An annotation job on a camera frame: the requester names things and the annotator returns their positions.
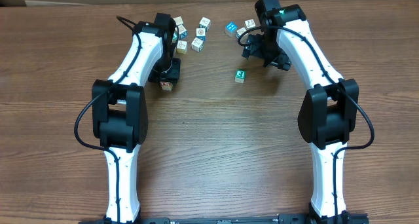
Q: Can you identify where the red E wooden block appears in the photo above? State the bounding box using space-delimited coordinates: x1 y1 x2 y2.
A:
160 81 173 91

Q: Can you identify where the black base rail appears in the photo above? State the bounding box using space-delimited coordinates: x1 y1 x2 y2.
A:
79 213 369 224

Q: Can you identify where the green 4 wooden block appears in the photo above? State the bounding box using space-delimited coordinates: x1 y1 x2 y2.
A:
172 33 178 44

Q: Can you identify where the blue X wooden block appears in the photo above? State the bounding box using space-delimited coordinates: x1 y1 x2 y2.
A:
177 24 188 39

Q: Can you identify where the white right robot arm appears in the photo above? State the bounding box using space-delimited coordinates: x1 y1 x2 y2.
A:
238 0 368 223

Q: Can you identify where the blue top wooden block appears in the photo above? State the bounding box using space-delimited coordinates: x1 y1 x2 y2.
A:
225 22 237 37

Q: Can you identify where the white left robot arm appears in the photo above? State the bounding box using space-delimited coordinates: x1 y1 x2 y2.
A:
91 13 181 223

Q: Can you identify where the green letter wooden block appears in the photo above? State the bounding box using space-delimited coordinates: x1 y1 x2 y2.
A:
234 69 246 83

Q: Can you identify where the teal edged wooden block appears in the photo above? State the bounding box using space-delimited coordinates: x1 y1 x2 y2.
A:
199 17 211 31

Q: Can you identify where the blue framed wooden block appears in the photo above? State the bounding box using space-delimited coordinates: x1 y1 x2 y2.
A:
196 28 206 41

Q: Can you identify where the plain top wooden block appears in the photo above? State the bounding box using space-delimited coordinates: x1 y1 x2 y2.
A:
174 16 183 26

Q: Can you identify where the letter K wooden block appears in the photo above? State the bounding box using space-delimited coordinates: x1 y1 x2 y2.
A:
245 19 256 30

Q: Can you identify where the number 3 wooden block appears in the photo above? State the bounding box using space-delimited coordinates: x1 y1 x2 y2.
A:
236 28 247 39

